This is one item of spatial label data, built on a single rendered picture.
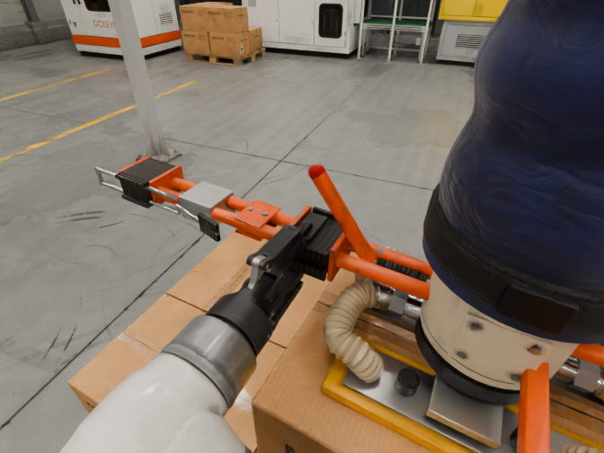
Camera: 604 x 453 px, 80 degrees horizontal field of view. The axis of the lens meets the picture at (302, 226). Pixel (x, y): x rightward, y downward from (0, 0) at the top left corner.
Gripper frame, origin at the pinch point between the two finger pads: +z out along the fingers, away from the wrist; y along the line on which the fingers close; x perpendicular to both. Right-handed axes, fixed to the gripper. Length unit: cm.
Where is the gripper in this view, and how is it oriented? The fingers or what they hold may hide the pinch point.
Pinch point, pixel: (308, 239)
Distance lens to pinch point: 54.4
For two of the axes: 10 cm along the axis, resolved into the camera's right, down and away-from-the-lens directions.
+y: 0.0, 8.0, 6.0
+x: 8.9, 2.8, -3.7
